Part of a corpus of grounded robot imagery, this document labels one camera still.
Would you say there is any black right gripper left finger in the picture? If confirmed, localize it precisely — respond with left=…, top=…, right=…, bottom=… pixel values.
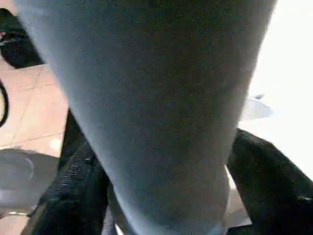
left=22, top=109, right=118, bottom=235

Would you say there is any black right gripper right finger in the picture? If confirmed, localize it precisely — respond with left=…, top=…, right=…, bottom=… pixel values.
left=226, top=128, right=313, bottom=235

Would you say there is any white plastic table leg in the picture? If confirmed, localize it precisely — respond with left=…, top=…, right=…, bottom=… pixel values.
left=13, top=0, right=279, bottom=235

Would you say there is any black left wrist camera cable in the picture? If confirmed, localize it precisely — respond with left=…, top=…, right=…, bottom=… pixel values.
left=0, top=78, right=10, bottom=128

